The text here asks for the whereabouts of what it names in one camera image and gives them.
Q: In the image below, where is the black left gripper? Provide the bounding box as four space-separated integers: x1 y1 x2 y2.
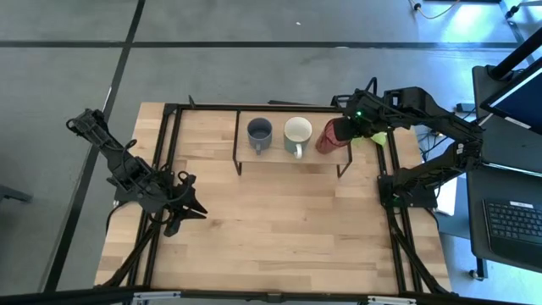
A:
141 169 209 238

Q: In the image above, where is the green cloth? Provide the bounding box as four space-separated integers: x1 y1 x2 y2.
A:
350 130 389 148

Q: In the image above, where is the computer monitor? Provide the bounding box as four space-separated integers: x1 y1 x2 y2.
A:
479 57 542 137

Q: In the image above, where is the floor cable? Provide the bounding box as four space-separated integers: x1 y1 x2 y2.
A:
407 0 462 21

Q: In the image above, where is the teal mug with white handle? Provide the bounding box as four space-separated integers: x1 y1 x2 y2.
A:
283 116 314 161

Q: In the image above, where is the dark computer cart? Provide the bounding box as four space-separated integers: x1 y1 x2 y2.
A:
465 63 542 280

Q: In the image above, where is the red tumbler cup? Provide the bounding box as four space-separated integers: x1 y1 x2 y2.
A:
314 117 352 155

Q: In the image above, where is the wooden shelf with black legs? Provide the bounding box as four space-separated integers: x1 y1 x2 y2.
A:
231 108 354 179

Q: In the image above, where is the white paper sheet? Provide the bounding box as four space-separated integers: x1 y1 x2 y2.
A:
434 176 459 217

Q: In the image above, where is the black keyboard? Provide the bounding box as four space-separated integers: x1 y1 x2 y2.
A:
482 197 542 256

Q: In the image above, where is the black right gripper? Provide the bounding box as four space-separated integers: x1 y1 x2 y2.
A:
335 88 389 143

